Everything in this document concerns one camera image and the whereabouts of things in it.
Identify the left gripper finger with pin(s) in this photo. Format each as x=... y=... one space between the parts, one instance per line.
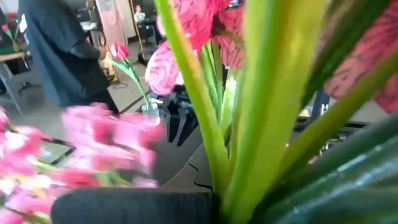
x=124 y=208

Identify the small pink blossom bunch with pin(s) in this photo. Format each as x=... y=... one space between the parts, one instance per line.
x=109 y=137

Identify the red tulip green stem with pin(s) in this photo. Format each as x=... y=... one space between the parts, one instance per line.
x=119 y=51

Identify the pink veined flower spray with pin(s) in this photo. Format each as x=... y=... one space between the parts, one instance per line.
x=267 y=93
x=367 y=56

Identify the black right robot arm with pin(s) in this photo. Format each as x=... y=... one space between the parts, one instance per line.
x=178 y=121

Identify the clear textured glass vase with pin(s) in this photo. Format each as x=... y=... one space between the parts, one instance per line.
x=150 y=109

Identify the person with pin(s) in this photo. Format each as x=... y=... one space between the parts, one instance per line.
x=140 y=14
x=59 y=53

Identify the grey side table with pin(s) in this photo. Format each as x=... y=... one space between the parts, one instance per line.
x=12 y=56

